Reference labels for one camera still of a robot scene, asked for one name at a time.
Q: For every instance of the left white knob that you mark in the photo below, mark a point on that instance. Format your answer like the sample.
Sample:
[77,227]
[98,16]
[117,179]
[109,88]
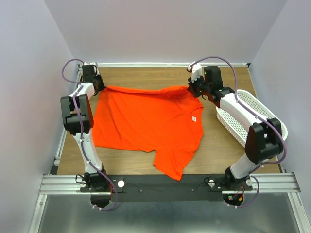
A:
[121,183]

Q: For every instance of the back aluminium edge strip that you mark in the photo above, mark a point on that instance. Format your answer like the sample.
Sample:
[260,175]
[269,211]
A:
[150,64]

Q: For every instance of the orange t shirt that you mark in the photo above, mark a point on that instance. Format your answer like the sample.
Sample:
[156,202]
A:
[167,121]

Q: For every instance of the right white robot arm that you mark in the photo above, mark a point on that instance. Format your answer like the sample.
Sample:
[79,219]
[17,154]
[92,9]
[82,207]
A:
[264,136]

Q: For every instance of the white plastic basket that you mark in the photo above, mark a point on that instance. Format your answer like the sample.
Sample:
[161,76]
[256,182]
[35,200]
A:
[238,124]

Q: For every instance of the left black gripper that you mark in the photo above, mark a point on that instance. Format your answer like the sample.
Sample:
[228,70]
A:
[101,87]

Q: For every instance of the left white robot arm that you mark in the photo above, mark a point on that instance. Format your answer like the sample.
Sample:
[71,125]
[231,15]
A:
[78,120]

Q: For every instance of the aluminium frame rail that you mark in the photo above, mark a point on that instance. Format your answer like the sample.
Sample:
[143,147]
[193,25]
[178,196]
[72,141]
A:
[264,183]

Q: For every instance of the right white knob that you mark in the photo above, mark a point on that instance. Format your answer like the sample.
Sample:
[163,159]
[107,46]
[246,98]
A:
[211,183]

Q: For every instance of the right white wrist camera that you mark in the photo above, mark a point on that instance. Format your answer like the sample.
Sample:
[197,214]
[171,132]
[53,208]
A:
[195,69]

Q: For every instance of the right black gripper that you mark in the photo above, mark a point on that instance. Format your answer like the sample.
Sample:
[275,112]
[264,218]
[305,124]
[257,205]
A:
[191,86]

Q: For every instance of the left aluminium side rail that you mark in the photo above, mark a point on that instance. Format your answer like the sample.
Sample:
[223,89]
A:
[59,149]

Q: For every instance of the white knob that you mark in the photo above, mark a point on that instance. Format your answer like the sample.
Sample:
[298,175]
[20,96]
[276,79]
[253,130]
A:
[211,183]
[121,183]

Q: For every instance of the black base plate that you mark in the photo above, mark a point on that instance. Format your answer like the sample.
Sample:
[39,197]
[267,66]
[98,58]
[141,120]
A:
[175,194]

